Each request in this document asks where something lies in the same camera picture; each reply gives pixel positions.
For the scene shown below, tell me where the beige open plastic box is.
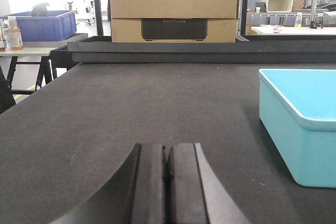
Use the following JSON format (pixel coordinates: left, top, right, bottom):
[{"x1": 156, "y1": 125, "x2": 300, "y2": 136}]
[{"x1": 266, "y1": 0, "x2": 293, "y2": 13}]

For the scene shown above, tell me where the yellow liquid bottle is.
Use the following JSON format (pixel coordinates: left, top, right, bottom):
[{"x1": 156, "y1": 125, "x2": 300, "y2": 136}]
[{"x1": 295, "y1": 12, "x2": 302, "y2": 29}]

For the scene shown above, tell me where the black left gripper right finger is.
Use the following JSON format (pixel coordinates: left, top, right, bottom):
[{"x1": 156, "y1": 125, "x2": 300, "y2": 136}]
[{"x1": 168, "y1": 143, "x2": 250, "y2": 223}]

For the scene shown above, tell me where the light blue plastic bin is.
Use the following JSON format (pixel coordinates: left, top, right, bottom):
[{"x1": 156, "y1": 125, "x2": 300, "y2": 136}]
[{"x1": 259, "y1": 69, "x2": 335, "y2": 188}]

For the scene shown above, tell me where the brown cardboard box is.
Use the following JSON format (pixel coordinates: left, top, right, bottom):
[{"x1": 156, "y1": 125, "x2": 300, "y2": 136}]
[{"x1": 110, "y1": 0, "x2": 238, "y2": 43}]

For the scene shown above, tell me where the black conveyor belt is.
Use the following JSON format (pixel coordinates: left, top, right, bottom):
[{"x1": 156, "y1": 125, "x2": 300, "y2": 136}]
[{"x1": 1, "y1": 63, "x2": 335, "y2": 223}]

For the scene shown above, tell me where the blue crate on table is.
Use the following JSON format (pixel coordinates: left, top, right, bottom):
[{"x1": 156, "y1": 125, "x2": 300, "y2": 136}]
[{"x1": 11, "y1": 10, "x2": 77, "y2": 41}]

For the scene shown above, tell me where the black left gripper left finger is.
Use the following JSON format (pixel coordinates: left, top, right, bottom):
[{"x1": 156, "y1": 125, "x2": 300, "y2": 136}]
[{"x1": 54, "y1": 144, "x2": 166, "y2": 223}]

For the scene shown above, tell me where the orange drink bottle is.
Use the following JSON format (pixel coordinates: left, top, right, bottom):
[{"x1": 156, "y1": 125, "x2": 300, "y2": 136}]
[{"x1": 8, "y1": 16, "x2": 23, "y2": 50}]

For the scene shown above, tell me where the black conveyor end frame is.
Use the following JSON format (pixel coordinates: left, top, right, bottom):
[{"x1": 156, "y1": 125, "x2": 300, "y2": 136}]
[{"x1": 50, "y1": 35, "x2": 335, "y2": 68}]

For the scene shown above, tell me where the white side table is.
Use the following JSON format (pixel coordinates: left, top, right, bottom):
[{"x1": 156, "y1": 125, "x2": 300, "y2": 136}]
[{"x1": 1, "y1": 33, "x2": 88, "y2": 95}]

